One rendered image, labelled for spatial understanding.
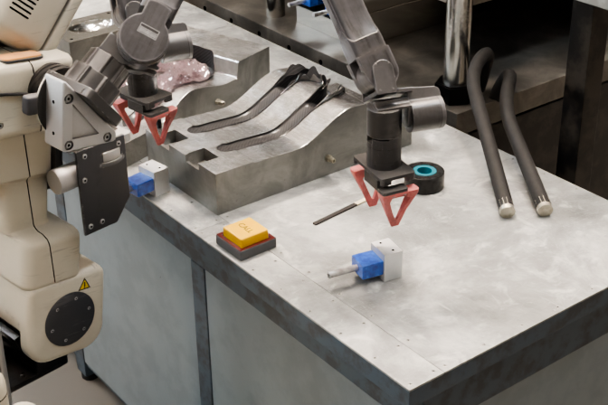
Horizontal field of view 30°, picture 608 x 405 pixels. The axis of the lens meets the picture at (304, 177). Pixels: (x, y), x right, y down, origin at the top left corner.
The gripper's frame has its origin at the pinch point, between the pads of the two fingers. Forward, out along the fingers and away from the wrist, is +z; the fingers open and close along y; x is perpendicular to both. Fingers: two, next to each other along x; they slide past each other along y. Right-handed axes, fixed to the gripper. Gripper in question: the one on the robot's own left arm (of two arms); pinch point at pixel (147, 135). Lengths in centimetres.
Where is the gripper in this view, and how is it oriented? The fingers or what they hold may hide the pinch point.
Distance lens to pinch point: 223.3
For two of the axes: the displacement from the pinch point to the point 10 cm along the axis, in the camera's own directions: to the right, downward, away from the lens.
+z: 0.3, 8.9, 4.6
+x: -7.0, 3.5, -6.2
